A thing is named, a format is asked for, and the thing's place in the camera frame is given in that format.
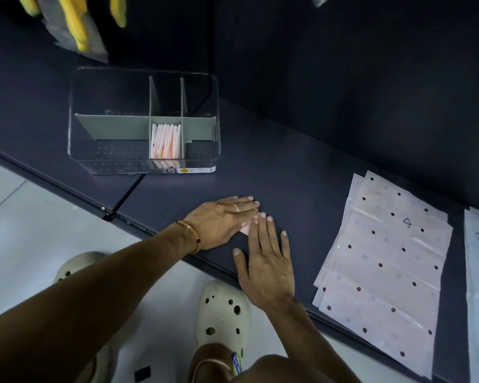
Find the person's left hand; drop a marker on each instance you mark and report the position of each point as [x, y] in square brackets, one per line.
[219, 223]

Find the person's right hand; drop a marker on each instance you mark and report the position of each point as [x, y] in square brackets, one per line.
[267, 271]

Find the pink bags row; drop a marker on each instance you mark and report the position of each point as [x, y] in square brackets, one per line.
[245, 228]

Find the stack of polka dot bags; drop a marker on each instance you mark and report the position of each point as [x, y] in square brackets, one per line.
[387, 267]

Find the clear plastic organizer box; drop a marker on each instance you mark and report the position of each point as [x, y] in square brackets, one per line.
[111, 127]

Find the person's right forearm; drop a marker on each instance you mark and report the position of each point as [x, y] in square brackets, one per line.
[311, 347]

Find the person's left forearm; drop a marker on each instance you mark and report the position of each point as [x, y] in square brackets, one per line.
[76, 311]

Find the person's right leg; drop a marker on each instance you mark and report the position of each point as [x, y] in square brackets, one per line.
[283, 370]

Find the cream right clog shoe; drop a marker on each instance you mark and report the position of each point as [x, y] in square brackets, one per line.
[221, 307]

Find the cream clog shoe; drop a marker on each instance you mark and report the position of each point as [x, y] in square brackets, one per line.
[76, 263]
[221, 307]

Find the cream left clog shoe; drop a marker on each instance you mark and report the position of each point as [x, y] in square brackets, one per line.
[76, 263]

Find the small black square object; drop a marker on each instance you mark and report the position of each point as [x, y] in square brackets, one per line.
[142, 374]

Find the dark blue sofa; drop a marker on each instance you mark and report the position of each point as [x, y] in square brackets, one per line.
[343, 95]

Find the grey plush toy yellow feet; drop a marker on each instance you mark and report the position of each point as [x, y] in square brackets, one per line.
[78, 27]

